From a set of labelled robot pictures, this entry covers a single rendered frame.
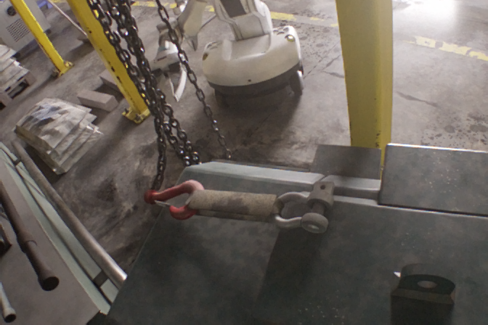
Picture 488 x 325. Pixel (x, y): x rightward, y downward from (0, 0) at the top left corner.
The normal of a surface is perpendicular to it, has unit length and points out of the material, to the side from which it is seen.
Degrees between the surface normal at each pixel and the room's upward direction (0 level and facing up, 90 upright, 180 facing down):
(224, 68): 45
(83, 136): 64
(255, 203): 7
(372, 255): 0
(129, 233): 0
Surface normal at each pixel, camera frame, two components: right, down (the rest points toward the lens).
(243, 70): -0.22, 0.20
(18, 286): -0.25, -0.67
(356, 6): -0.62, 0.67
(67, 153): 0.56, 0.04
